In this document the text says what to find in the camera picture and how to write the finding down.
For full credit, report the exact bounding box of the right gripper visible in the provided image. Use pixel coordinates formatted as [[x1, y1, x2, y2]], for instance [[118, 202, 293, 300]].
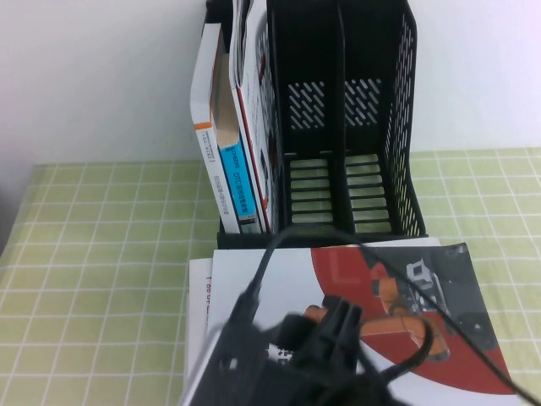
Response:
[[261, 294, 386, 406]]

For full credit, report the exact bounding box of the red robot arm brochure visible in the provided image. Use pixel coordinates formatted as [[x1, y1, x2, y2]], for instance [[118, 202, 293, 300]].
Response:
[[202, 240, 515, 397]]

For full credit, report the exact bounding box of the blue spine book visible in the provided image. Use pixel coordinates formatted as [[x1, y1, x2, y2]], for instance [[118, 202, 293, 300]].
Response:
[[209, 52, 260, 234]]

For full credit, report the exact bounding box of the white book with orange band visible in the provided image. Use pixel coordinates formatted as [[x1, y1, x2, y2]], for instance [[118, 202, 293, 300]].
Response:
[[189, 23, 242, 234]]

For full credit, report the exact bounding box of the black plastic book holder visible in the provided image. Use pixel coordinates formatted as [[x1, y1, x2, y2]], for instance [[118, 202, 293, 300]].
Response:
[[204, 0, 429, 257]]

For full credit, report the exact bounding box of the white vehicle brochure red edge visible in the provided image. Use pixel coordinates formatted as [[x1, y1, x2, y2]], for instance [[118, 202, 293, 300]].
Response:
[[229, 0, 282, 234]]

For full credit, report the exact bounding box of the green checked tablecloth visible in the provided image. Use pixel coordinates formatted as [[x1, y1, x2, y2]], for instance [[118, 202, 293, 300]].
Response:
[[0, 147, 541, 406]]

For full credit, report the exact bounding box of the thick black right camera cable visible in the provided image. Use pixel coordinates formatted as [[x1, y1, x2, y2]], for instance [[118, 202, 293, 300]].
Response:
[[230, 230, 541, 406]]

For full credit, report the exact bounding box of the thin black right gripper cable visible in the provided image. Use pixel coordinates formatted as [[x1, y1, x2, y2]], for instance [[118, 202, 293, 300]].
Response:
[[367, 319, 434, 384]]

